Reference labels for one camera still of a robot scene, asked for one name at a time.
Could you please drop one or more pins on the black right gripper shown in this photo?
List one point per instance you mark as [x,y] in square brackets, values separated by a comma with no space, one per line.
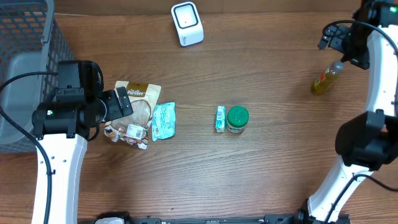
[333,41]

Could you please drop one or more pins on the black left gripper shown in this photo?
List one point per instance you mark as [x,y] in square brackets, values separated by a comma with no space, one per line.
[111,97]

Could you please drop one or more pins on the beige brown snack packet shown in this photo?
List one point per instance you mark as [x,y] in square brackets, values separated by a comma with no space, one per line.
[134,129]

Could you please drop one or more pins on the silver capped amber bottle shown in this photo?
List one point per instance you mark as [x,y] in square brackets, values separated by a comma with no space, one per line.
[329,76]

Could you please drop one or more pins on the teal snack packet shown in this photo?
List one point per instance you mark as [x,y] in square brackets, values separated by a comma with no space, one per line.
[163,121]

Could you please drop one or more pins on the teal Kleenex tissue pack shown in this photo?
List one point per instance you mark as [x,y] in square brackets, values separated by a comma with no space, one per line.
[220,119]

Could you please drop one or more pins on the green lid jar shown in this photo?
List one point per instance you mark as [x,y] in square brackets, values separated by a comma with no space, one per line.
[237,119]

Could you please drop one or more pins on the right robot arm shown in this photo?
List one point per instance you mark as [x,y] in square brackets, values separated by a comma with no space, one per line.
[369,41]

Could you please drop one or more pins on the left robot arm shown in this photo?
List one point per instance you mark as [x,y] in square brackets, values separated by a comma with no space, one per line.
[62,127]

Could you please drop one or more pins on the white barcode scanner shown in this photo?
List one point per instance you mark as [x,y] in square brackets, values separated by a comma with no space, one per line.
[187,23]

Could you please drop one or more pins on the grey plastic shopping basket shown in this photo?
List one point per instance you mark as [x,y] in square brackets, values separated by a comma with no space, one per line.
[31,41]

